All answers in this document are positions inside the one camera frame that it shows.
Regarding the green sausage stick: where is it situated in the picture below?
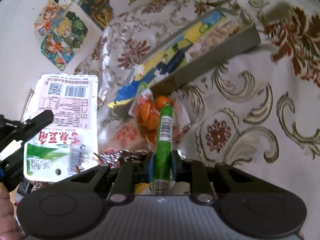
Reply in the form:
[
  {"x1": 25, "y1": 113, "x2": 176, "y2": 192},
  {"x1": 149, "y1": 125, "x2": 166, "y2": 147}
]
[{"x1": 151, "y1": 102, "x2": 173, "y2": 196}]

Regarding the white green tofu snack packet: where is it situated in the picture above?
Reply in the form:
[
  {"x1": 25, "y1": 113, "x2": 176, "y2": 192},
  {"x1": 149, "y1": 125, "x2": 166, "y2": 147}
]
[{"x1": 23, "y1": 74, "x2": 98, "y2": 183}]

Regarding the clear packet dark dried snack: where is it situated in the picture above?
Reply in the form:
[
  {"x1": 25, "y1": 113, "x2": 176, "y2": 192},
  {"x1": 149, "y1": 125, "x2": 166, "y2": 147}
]
[{"x1": 95, "y1": 120, "x2": 150, "y2": 168}]

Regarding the person's left hand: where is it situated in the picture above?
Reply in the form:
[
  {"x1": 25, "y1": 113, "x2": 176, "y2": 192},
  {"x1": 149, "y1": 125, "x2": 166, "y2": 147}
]
[{"x1": 0, "y1": 183, "x2": 23, "y2": 240}]

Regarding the orange snack bag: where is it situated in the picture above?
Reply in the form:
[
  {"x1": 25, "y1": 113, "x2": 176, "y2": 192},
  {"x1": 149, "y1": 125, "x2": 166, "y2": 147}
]
[{"x1": 129, "y1": 82, "x2": 191, "y2": 145}]

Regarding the anime girl drawing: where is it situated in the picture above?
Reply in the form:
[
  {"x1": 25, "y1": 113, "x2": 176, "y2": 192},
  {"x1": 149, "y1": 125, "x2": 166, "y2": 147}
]
[{"x1": 40, "y1": 30, "x2": 75, "y2": 72}]

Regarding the floral bedspread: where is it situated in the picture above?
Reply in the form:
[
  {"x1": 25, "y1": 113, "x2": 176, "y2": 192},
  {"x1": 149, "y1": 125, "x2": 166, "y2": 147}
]
[{"x1": 73, "y1": 0, "x2": 320, "y2": 240}]

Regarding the blue yellow painted paper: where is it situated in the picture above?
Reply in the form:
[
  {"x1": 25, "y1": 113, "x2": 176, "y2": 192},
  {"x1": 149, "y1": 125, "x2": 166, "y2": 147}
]
[{"x1": 107, "y1": 11, "x2": 227, "y2": 108}]

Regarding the blond boy drawing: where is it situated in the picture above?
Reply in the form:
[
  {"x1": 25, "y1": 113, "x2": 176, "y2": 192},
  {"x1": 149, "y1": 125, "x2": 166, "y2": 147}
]
[{"x1": 55, "y1": 11, "x2": 88, "y2": 49}]

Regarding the small girl drawing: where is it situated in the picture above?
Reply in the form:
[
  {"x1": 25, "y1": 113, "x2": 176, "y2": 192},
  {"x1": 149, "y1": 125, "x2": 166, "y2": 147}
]
[{"x1": 34, "y1": 0, "x2": 65, "y2": 36}]

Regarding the grey tray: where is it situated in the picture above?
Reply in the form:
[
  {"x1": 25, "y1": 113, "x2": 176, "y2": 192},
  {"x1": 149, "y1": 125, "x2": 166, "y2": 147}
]
[{"x1": 113, "y1": 8, "x2": 261, "y2": 116}]

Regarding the rice cracker packet in tray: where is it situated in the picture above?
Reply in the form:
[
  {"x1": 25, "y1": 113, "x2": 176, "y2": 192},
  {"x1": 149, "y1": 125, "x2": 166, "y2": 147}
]
[{"x1": 185, "y1": 17, "x2": 245, "y2": 63}]

